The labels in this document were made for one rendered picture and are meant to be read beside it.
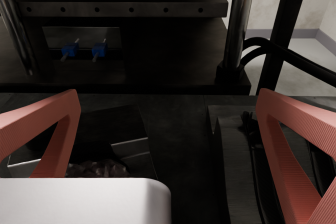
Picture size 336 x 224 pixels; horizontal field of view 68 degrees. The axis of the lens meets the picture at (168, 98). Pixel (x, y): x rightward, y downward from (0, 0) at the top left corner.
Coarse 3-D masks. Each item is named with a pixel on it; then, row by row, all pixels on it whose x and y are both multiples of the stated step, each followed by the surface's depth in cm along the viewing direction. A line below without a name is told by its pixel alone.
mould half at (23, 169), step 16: (96, 112) 57; (112, 112) 57; (128, 112) 57; (80, 128) 52; (96, 128) 52; (112, 128) 52; (128, 128) 52; (144, 128) 52; (112, 144) 49; (128, 144) 50; (144, 144) 51; (16, 160) 46; (32, 160) 46; (128, 160) 50; (144, 160) 50; (16, 176) 46; (144, 176) 47
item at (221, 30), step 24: (0, 24) 136; (24, 24) 135; (144, 24) 135; (168, 24) 135; (192, 24) 135; (216, 24) 135; (0, 48) 112; (48, 48) 112; (144, 48) 111; (168, 48) 111; (192, 48) 111; (216, 48) 111; (0, 72) 95; (48, 72) 95; (72, 72) 95; (96, 72) 95; (120, 72) 95; (144, 72) 95; (168, 72) 95; (192, 72) 95
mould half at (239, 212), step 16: (208, 112) 64; (224, 112) 64; (240, 112) 64; (208, 128) 64; (224, 128) 49; (240, 128) 49; (288, 128) 49; (224, 144) 46; (240, 144) 46; (304, 144) 46; (224, 160) 45; (240, 160) 45; (304, 160) 45; (224, 176) 44; (240, 176) 44; (224, 192) 44; (240, 192) 43; (224, 208) 44; (240, 208) 41; (256, 208) 41
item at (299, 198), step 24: (264, 96) 12; (264, 120) 12; (288, 120) 10; (312, 120) 8; (264, 144) 12; (288, 144) 11; (288, 168) 11; (288, 192) 10; (312, 192) 10; (288, 216) 10; (312, 216) 8
